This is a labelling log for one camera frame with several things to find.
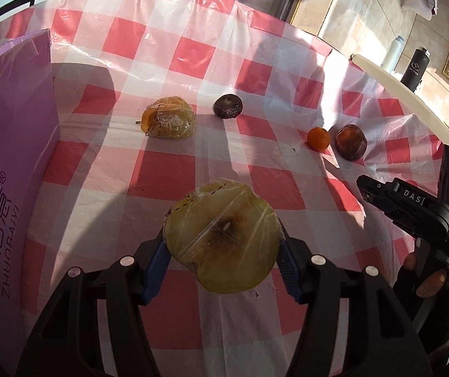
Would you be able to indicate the gloved right hand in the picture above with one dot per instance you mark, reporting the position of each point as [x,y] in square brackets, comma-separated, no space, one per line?
[428,301]

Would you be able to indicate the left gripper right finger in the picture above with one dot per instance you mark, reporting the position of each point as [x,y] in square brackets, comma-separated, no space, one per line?
[381,340]

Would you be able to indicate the brown apple slice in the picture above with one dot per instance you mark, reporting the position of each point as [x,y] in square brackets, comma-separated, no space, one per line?
[228,236]

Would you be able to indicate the small orange tangerine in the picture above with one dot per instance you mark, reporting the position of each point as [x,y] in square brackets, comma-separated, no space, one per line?
[318,139]

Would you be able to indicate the white bottle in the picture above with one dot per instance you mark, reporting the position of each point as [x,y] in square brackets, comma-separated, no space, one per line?
[393,54]

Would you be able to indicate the purple cardboard box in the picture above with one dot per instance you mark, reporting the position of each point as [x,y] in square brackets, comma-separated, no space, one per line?
[29,130]

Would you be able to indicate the black thermos bottle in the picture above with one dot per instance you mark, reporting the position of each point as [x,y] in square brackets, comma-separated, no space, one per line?
[416,68]

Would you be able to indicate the dark red apple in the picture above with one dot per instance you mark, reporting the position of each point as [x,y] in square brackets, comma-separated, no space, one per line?
[351,143]

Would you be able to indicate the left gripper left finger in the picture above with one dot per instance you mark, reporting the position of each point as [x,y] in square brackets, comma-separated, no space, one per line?
[65,339]

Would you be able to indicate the dark round fruit left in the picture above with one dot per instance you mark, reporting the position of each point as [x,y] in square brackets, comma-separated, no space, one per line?
[228,106]

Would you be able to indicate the red white checkered tablecloth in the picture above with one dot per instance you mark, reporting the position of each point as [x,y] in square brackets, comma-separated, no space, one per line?
[108,187]

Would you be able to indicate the yellow fruit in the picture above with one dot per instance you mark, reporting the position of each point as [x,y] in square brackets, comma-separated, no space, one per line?
[168,118]

